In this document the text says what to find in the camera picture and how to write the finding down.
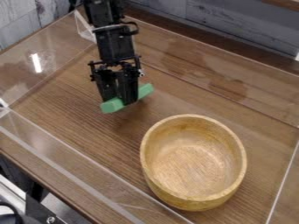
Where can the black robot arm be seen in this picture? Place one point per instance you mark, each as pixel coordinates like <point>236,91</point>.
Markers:
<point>103,13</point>

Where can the black metal frame bracket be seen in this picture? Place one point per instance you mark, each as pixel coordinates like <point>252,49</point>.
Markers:
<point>39,212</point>

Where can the clear acrylic front wall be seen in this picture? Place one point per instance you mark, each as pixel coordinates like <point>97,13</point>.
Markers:
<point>81,182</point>

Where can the green rectangular block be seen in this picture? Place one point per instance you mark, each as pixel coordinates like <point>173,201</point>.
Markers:
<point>115,104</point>

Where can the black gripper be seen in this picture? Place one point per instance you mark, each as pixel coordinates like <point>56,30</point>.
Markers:
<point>119,63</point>

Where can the clear acrylic corner bracket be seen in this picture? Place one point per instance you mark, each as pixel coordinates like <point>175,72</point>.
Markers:
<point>84,28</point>

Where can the brown wooden bowl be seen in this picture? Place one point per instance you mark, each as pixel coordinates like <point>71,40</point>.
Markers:
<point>193,162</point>

